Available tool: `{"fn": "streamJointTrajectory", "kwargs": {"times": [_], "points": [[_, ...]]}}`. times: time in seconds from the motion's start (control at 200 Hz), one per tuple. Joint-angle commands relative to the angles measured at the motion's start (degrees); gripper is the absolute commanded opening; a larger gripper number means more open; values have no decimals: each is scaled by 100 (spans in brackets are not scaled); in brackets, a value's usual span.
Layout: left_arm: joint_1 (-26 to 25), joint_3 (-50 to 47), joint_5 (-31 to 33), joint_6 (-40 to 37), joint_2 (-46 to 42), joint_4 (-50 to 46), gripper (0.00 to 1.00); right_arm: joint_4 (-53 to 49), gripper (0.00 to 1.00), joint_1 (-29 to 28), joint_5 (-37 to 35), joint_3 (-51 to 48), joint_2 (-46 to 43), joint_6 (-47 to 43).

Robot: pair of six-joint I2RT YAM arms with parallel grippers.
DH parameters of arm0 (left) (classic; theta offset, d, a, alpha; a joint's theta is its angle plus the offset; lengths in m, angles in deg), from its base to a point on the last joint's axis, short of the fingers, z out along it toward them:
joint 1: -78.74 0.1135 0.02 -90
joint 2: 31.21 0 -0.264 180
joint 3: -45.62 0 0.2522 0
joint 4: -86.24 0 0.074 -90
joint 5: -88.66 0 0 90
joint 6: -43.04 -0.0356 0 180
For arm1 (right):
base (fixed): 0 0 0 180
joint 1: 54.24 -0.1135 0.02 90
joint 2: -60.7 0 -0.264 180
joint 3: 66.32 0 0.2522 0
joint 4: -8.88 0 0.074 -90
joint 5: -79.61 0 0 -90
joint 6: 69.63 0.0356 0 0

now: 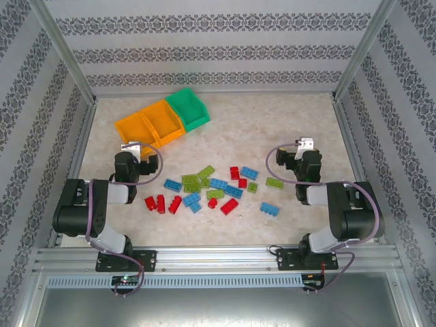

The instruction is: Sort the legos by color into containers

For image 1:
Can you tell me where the orange plastic bin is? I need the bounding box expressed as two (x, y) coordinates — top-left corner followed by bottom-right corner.
(114, 111), (164, 160)
(142, 100), (187, 148)

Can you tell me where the green plastic bin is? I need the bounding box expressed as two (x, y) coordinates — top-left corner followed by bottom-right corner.
(165, 87), (211, 134)

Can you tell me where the small circuit board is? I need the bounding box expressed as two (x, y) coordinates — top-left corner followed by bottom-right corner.
(111, 274), (141, 287)
(302, 273), (326, 287)

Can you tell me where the wide aluminium extrusion beam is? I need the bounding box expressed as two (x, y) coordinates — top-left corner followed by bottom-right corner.
(32, 245), (405, 275)

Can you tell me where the grey metal sheet shelf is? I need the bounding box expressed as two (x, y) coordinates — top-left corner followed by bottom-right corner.
(20, 272), (420, 327)

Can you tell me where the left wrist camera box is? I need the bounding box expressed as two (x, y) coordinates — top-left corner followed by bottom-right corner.
(120, 140), (142, 158)

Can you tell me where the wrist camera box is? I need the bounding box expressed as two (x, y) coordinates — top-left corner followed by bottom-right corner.
(294, 136), (315, 151)
(120, 140), (142, 158)

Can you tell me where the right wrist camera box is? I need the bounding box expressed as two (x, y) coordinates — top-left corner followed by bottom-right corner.
(294, 136), (315, 151)

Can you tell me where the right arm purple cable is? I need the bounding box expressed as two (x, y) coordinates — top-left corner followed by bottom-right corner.
(266, 142), (381, 296)

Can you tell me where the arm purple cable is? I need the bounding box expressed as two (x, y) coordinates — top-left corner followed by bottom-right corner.
(266, 142), (381, 296)
(83, 142), (164, 298)

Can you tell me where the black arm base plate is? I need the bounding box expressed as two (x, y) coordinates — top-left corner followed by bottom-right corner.
(275, 247), (340, 273)
(95, 249), (158, 273)

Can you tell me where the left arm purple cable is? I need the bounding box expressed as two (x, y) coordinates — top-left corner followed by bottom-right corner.
(83, 142), (164, 298)

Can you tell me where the aluminium frame rail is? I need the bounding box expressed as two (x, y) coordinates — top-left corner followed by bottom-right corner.
(95, 89), (337, 99)

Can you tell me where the aluminium frame post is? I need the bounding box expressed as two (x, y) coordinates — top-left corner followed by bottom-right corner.
(330, 0), (400, 102)
(26, 0), (99, 106)

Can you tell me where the grey slotted cable duct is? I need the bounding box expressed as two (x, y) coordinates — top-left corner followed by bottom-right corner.
(45, 274), (305, 290)

